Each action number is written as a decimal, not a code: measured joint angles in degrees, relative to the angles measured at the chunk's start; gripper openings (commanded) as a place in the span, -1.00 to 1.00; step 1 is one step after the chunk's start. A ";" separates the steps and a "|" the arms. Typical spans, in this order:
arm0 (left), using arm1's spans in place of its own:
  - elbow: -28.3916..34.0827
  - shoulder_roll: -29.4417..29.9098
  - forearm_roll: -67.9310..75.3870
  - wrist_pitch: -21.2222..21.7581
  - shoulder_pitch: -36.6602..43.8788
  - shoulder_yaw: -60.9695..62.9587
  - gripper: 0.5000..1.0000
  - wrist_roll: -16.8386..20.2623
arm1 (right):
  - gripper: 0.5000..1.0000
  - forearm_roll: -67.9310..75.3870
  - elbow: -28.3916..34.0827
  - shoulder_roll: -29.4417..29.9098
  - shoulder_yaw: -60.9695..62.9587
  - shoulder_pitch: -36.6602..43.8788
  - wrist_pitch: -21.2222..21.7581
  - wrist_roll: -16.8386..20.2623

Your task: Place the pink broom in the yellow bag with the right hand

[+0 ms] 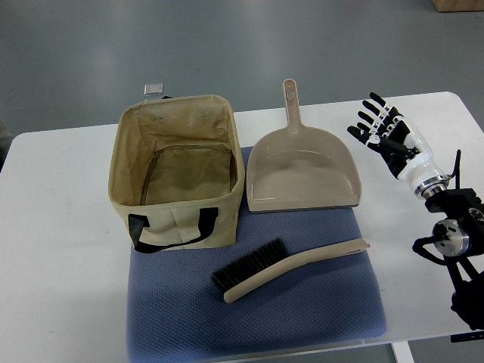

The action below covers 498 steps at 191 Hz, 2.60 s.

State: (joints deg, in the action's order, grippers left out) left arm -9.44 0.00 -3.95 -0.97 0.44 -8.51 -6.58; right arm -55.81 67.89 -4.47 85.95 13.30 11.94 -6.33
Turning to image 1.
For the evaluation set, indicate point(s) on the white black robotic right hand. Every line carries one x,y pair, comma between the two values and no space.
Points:
408,156

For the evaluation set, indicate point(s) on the pink hand broom black bristles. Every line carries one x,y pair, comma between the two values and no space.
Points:
271,260

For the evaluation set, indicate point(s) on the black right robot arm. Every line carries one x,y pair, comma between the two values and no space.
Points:
454,240

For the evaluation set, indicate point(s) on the beige yellow fabric bag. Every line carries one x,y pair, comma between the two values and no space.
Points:
177,173

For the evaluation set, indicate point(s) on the pink plastic dustpan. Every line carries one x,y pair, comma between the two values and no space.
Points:
300,167

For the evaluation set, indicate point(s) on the brown cardboard box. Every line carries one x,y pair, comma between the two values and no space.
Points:
458,5

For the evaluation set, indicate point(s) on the black table control panel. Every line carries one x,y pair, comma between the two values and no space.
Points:
467,337

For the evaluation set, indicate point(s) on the white table leg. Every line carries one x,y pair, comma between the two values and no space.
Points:
402,352

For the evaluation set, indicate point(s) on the small clear plastic box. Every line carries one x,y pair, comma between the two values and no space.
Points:
153,90

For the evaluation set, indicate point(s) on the blue mesh cushion mat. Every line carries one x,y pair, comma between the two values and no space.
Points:
175,313

